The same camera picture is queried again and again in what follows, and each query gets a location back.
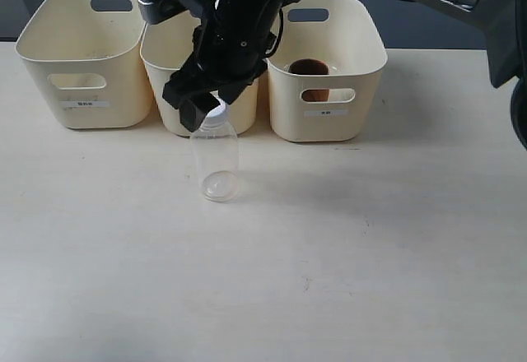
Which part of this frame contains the clear bottle white cap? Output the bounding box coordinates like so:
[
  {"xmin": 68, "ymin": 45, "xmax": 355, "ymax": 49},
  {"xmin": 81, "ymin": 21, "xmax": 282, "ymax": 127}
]
[{"xmin": 190, "ymin": 100, "xmax": 240, "ymax": 202}]

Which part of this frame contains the brown wooden cup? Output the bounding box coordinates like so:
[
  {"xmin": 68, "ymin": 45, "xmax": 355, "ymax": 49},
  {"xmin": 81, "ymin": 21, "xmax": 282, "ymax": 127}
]
[{"xmin": 288, "ymin": 58, "xmax": 329, "ymax": 103}]

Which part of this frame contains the cream plastic bin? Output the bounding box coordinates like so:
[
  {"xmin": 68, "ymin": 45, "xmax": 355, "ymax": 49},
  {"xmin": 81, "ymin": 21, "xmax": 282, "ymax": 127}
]
[
  {"xmin": 16, "ymin": 0, "xmax": 153, "ymax": 129},
  {"xmin": 267, "ymin": 0, "xmax": 388, "ymax": 142},
  {"xmin": 140, "ymin": 11, "xmax": 259, "ymax": 137}
]

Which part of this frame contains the cream left plastic bin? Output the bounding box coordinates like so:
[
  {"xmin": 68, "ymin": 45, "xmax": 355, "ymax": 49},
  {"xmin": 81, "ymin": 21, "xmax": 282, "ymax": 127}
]
[{"xmin": 16, "ymin": 0, "xmax": 153, "ymax": 129}]

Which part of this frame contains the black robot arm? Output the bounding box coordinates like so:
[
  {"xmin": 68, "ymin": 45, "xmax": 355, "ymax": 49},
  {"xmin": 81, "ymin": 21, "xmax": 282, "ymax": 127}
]
[{"xmin": 163, "ymin": 0, "xmax": 526, "ymax": 142}]

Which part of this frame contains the cream middle plastic bin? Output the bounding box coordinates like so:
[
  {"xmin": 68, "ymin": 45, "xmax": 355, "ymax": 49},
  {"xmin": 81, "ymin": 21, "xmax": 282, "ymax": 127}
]
[{"xmin": 140, "ymin": 11, "xmax": 259, "ymax": 137}]

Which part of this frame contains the cream right plastic bin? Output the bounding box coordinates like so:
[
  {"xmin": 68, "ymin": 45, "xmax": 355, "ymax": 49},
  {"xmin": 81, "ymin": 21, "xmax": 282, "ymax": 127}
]
[{"xmin": 267, "ymin": 0, "xmax": 388, "ymax": 142}]

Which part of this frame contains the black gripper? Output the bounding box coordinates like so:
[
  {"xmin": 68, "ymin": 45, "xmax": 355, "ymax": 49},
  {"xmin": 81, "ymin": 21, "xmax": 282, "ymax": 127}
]
[{"xmin": 162, "ymin": 0, "xmax": 277, "ymax": 132}]

